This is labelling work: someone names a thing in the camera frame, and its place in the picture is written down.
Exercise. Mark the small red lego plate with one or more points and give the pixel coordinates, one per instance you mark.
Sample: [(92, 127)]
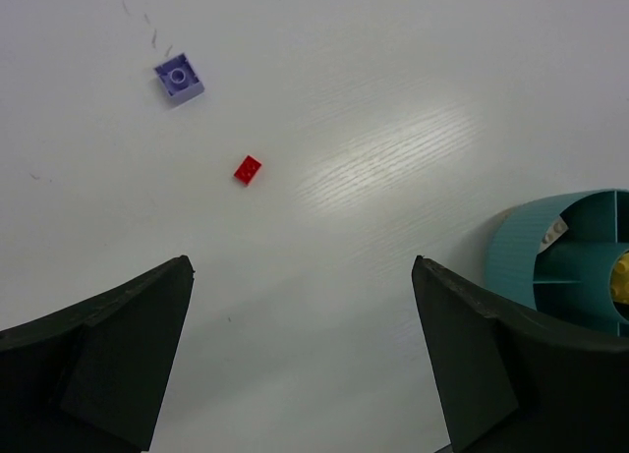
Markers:
[(247, 170)]

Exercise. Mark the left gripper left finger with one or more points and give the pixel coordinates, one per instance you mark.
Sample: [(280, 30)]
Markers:
[(92, 377)]

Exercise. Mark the small yellow lego brick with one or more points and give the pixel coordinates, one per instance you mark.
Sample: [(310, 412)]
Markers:
[(619, 281)]

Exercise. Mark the tan lego brick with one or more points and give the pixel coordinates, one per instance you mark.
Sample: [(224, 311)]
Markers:
[(556, 230)]

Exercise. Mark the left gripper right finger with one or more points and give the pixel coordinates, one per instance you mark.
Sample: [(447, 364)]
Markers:
[(511, 379)]

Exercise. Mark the small purple lego piece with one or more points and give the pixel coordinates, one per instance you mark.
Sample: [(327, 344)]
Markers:
[(178, 80)]

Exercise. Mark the teal divided round container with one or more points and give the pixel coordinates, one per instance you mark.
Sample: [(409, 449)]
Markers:
[(571, 279)]

